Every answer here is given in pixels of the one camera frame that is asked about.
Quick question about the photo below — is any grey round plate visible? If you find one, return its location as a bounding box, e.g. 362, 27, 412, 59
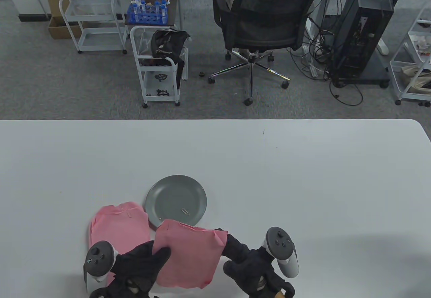
145, 175, 208, 230

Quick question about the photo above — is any white desk foot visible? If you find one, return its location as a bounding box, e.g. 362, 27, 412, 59
376, 37, 390, 56

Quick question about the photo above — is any person's left hand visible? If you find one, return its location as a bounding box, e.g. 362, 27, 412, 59
89, 240, 171, 298

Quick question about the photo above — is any person's right hand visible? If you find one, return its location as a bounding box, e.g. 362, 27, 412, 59
215, 228, 296, 298

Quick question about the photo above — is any pink paper stack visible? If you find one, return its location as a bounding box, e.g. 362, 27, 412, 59
152, 219, 229, 290
88, 202, 151, 285

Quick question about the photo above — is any group of blue-capped test tubes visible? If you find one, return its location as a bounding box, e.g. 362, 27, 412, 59
130, 0, 169, 17

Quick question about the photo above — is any empty white rolling cart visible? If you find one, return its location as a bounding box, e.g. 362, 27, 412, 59
59, 0, 128, 55

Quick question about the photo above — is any black computer tower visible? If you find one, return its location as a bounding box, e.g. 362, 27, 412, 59
332, 0, 394, 79

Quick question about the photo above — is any white rolling cart with bag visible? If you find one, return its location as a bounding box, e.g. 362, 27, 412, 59
130, 25, 189, 108

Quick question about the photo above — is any blue test tube rack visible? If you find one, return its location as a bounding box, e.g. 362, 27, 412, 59
126, 2, 169, 25

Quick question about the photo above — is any black and white left controller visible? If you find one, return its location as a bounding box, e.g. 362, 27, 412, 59
83, 241, 118, 295

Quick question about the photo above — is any black and white right controller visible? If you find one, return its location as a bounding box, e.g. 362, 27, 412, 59
261, 227, 299, 278

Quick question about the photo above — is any black and white controller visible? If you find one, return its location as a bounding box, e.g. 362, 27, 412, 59
261, 227, 299, 278
83, 241, 118, 295

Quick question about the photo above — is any black bag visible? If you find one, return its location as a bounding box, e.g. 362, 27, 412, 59
150, 29, 191, 67

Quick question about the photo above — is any black mesh office chair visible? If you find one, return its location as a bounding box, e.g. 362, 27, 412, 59
207, 0, 332, 106

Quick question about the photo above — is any white rolling cart with clutter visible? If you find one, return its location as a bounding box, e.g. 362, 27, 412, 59
390, 0, 431, 106

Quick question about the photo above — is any white power strip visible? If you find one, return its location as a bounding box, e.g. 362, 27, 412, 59
301, 45, 320, 78

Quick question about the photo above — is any beige cloth bag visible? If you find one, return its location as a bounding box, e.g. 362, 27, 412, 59
401, 65, 431, 89

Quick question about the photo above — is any dark rolling computer stand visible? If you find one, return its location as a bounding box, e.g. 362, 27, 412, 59
332, 54, 391, 88

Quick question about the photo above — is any dark brown side table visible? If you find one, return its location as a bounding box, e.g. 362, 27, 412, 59
125, 0, 182, 31

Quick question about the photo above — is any tangle of black cables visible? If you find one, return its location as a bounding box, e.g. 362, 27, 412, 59
290, 0, 364, 106

